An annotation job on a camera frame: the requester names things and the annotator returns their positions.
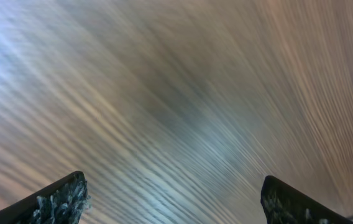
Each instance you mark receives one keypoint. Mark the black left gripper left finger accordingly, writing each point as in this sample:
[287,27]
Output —
[61,202]

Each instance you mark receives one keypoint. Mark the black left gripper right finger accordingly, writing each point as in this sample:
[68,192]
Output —
[283,204]

